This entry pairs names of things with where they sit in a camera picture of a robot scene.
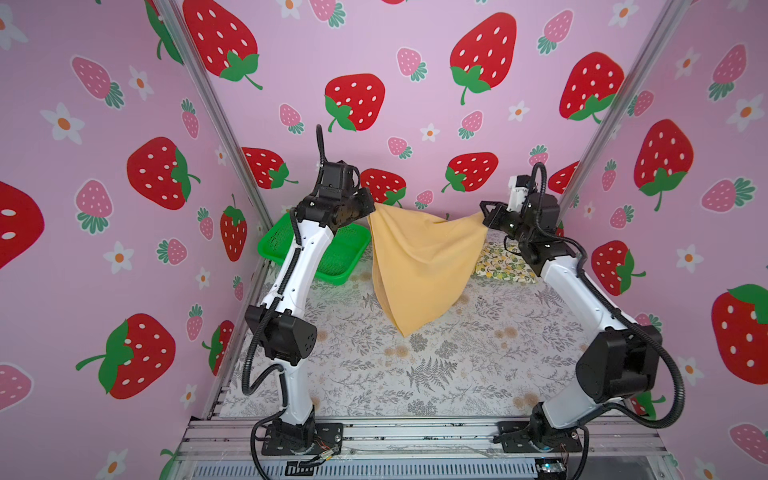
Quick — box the aluminium corner post right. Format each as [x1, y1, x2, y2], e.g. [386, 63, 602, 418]
[559, 1, 692, 248]

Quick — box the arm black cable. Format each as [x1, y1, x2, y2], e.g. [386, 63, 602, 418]
[530, 161, 686, 480]
[241, 124, 328, 480]

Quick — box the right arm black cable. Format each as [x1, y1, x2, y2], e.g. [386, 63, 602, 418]
[530, 161, 686, 480]

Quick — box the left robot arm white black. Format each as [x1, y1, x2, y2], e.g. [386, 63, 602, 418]
[241, 160, 375, 449]

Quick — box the tan skirt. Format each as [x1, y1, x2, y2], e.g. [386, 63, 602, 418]
[368, 204, 487, 337]

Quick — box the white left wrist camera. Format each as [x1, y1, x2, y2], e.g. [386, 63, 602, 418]
[507, 175, 531, 213]

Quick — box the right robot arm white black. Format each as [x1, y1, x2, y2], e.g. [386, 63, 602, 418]
[480, 193, 662, 450]

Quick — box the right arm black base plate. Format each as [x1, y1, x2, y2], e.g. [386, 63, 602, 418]
[492, 421, 583, 454]

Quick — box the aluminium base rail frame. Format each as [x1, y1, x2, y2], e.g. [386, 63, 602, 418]
[168, 417, 683, 479]

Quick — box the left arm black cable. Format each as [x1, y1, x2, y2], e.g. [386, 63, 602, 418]
[241, 124, 328, 480]

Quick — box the aluminium corner post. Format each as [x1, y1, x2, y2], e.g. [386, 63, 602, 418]
[157, 0, 273, 232]
[559, 1, 692, 248]

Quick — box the green plastic basket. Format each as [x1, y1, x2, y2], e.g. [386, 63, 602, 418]
[258, 213, 372, 285]

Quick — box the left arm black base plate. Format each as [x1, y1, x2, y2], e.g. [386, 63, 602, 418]
[261, 420, 344, 456]

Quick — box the aluminium corner post left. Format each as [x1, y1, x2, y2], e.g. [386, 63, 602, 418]
[157, 0, 273, 232]

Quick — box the lemon print skirt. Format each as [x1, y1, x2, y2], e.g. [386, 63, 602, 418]
[474, 242, 537, 284]

